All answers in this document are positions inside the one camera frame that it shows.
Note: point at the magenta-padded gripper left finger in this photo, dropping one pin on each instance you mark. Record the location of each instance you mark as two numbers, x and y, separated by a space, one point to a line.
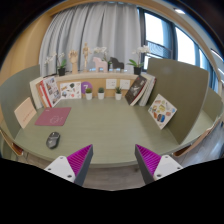
75 165

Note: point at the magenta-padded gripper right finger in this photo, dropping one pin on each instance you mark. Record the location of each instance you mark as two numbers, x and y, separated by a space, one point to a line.
151 164

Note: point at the dark grey computer mouse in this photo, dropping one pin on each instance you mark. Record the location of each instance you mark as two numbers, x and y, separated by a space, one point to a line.
53 140

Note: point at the maroon mouse pad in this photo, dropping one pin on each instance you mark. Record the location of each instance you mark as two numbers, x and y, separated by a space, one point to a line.
53 116

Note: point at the colourful illustrated picture book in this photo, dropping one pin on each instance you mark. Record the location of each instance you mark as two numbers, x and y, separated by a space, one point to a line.
162 111

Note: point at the small plant in white pot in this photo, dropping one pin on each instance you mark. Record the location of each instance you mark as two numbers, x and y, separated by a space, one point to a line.
101 95
88 96
118 96

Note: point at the beige booklet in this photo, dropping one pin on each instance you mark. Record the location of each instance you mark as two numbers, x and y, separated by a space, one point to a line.
25 113

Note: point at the white illustrated sticker card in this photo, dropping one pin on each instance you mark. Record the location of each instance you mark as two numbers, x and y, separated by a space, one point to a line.
70 90

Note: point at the black-cover book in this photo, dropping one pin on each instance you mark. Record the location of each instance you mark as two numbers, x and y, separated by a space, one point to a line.
135 90

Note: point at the white books stack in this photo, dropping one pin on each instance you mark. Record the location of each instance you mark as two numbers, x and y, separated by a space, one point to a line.
149 88

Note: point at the red-spined book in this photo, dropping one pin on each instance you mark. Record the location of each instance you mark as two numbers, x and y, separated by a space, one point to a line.
42 95

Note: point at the green desk partition panel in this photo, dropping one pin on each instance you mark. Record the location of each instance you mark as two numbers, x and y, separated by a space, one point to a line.
16 90
181 90

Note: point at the round purple number sign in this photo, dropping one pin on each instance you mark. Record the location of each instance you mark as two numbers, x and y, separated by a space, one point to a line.
87 85

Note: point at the light wooden ledge shelf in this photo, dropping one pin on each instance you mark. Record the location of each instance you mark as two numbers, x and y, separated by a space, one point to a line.
100 76

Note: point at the pink wooden horse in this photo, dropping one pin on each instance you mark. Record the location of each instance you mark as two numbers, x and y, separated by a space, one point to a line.
100 65

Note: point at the black wooden horse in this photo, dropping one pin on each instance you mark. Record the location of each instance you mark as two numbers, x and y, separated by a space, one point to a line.
116 63

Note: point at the wooden artist mannequin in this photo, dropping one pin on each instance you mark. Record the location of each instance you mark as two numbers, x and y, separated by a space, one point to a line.
86 55

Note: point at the dark-framed window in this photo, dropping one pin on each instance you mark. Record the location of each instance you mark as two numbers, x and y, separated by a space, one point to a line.
155 33

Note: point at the light grey curtain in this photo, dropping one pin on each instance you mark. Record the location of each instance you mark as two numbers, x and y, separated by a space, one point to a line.
93 30

